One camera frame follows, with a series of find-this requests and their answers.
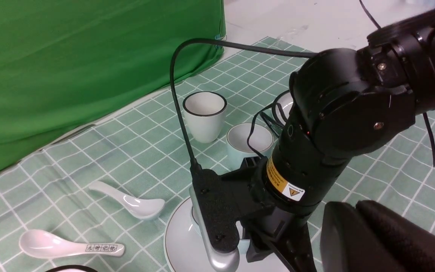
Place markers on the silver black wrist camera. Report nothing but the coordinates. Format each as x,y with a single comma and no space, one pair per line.
217,213

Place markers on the pale blue gold-rimmed plate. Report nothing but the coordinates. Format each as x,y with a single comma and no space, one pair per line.
185,252

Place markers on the green checkered tablecloth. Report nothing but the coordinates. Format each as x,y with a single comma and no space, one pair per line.
141,152

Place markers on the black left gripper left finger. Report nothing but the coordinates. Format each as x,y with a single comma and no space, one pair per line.
347,244

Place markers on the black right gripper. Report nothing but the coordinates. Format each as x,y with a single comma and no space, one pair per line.
271,221

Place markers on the white spoon with characters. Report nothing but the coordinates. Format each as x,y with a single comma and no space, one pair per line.
44,245

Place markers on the green backdrop cloth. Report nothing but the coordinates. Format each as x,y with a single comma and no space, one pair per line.
66,63

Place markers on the white black-rimmed cup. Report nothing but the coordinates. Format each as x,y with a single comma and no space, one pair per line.
204,112

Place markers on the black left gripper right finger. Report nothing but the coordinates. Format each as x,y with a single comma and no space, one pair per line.
410,244

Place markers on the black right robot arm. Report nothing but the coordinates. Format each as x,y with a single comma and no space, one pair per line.
346,103

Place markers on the pale blue small cup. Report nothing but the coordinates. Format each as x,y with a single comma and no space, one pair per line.
261,140

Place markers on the white black-rimmed bowl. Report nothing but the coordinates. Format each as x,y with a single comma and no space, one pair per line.
72,268

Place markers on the plain white ceramic spoon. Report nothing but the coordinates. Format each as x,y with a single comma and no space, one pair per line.
142,209

